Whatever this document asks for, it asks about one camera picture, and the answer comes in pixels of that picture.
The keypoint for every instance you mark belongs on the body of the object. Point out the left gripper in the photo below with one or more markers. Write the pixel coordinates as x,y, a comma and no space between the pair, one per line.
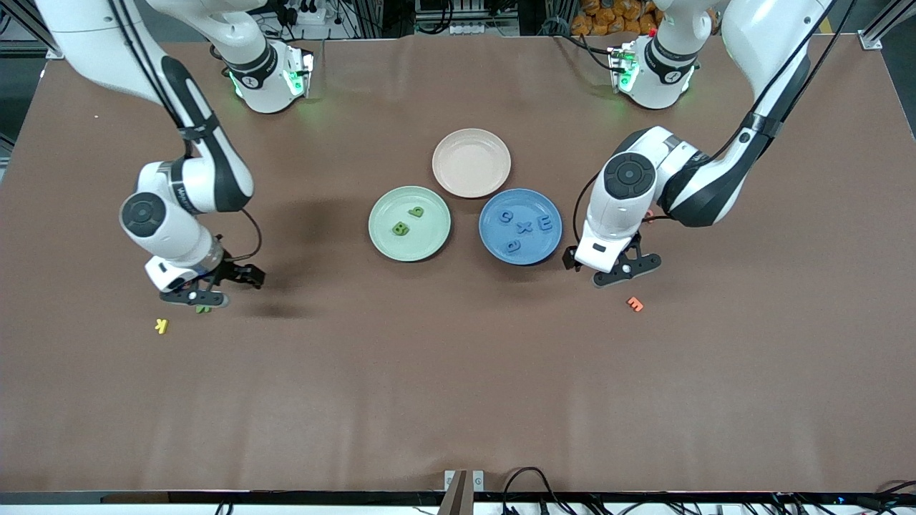
568,259

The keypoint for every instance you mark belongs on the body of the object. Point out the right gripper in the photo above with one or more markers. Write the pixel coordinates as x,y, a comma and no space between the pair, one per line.
230,270

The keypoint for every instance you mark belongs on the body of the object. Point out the blue letter E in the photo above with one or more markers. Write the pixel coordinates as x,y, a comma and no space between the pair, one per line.
545,224

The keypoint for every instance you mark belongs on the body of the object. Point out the blue letter x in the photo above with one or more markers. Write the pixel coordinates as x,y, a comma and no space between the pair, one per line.
526,227

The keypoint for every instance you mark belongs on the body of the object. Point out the blue letter a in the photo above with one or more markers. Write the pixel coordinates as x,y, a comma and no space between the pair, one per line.
509,247

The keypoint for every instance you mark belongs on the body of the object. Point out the blue letter c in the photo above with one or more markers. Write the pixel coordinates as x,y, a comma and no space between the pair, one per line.
501,216

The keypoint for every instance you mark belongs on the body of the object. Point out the green capital letter B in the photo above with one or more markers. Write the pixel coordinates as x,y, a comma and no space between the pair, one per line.
394,229

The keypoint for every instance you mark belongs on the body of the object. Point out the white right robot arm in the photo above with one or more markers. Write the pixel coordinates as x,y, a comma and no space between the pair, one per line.
93,43

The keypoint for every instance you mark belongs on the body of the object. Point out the blue plate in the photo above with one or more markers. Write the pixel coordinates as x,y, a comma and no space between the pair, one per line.
544,247

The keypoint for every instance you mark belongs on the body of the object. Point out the orange letter E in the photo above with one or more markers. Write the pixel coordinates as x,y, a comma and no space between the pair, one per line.
635,305

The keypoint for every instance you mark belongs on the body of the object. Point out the yellow letter k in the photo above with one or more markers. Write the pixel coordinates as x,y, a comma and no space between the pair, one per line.
162,326

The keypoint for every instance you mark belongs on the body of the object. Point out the pink plate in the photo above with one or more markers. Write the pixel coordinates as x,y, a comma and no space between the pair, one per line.
471,163

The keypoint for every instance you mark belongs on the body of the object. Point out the green plate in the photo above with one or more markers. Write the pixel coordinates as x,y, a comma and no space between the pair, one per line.
429,243

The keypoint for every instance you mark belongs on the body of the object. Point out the orange fruit pile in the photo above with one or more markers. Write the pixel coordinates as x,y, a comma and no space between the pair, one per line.
608,18

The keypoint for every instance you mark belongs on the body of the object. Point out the white power strip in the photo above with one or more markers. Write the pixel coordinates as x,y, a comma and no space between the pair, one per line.
304,13
472,28

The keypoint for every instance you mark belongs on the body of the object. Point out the black table edge rail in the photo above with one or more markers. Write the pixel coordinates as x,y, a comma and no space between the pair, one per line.
215,498

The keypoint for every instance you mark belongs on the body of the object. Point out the small metal bracket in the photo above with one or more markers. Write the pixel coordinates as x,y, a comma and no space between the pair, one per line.
449,481

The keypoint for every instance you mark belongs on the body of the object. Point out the brown post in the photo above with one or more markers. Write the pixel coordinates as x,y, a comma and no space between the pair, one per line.
456,497

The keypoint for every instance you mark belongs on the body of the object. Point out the aluminium frame post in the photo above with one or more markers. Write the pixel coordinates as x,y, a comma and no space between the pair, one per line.
871,41

